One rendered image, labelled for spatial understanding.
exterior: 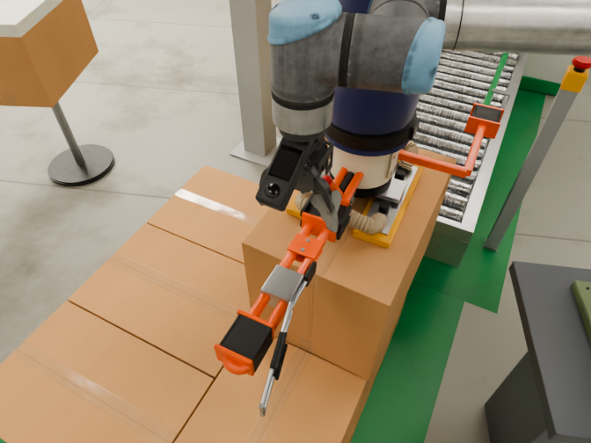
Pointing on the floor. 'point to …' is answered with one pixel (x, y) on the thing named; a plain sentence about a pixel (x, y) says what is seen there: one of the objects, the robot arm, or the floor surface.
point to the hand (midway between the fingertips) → (295, 221)
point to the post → (571, 83)
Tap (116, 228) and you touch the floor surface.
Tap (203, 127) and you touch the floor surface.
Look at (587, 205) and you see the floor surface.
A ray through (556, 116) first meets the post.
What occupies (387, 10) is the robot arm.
